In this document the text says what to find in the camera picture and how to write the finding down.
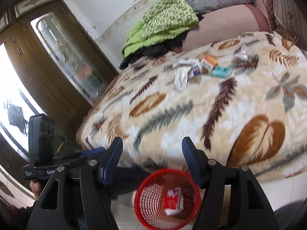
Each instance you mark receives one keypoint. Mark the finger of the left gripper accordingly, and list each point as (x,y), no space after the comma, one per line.
(91,152)

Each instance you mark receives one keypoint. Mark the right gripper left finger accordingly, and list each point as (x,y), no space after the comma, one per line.
(76,195)

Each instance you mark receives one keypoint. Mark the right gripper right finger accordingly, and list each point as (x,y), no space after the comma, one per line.
(249,207)

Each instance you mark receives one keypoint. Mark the red snack wrapper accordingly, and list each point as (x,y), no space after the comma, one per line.
(173,202)

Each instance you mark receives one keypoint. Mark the white plastic bag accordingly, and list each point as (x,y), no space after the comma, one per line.
(181,78)

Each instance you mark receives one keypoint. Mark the teal small box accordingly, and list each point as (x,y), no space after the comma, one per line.
(221,72)

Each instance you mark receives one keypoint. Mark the orange cardboard box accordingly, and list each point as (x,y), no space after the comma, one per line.
(209,62)

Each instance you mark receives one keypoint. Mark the clear plastic bag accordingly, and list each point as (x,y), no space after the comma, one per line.
(242,55)

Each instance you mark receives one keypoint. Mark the red mesh trash basket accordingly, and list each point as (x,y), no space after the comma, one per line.
(148,201)

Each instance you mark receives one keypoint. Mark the person's left hand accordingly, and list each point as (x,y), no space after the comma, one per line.
(36,189)

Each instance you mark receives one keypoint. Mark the wooden glass door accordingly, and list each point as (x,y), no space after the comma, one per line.
(59,64)

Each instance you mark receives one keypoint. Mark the leaf-pattern fleece blanket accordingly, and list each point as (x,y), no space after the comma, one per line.
(254,117)

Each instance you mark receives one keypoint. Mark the white tube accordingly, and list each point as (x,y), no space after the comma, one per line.
(188,62)

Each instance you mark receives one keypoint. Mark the green patterned quilt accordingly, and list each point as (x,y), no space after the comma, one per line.
(164,20)

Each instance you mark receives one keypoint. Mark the pink sofa armrest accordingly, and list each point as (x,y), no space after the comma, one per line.
(223,24)

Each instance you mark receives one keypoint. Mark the striped sofa back cushion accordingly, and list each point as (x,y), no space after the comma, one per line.
(290,21)

